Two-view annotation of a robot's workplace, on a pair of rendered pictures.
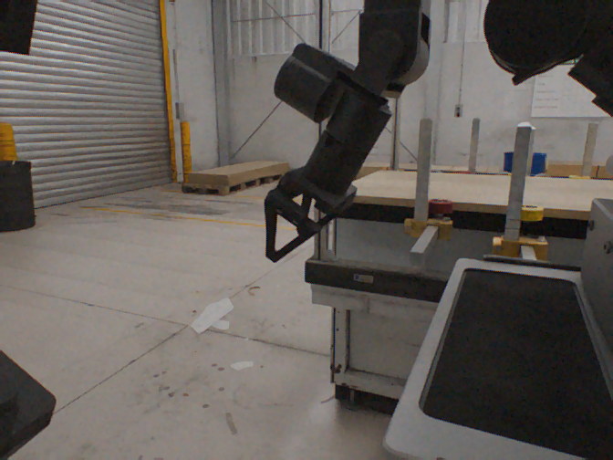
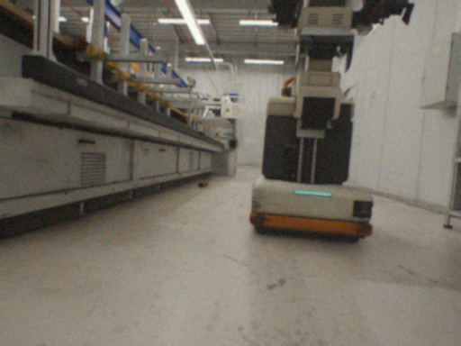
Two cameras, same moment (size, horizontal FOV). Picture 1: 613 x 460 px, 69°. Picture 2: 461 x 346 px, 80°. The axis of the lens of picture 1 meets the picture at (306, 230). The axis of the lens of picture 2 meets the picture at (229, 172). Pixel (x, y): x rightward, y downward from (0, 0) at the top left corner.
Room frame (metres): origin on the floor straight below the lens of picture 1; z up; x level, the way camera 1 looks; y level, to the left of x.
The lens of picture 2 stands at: (1.06, 1.09, 0.40)
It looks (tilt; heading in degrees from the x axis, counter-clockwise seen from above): 3 degrees down; 253
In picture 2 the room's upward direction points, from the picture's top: 4 degrees clockwise
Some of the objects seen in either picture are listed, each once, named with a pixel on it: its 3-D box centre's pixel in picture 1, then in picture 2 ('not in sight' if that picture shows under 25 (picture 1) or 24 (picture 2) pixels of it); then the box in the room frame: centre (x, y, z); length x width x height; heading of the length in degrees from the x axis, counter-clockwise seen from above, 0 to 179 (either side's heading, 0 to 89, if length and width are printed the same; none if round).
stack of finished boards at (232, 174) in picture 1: (244, 171); not in sight; (8.19, 1.13, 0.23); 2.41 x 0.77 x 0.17; 159
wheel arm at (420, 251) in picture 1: (429, 237); (120, 58); (1.19, -0.34, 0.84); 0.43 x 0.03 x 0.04; 157
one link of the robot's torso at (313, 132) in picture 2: not in sight; (325, 114); (0.11, -0.24, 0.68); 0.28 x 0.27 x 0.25; 155
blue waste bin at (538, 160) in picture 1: (523, 177); not in sight; (6.25, -3.06, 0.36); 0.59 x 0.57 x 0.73; 157
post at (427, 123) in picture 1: (421, 201); (97, 36); (1.30, -0.34, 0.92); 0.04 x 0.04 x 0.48; 67
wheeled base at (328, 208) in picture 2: not in sight; (302, 201); (0.09, -0.41, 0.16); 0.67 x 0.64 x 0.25; 65
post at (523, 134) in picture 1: (514, 212); (123, 59); (1.20, -0.57, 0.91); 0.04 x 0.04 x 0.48; 67
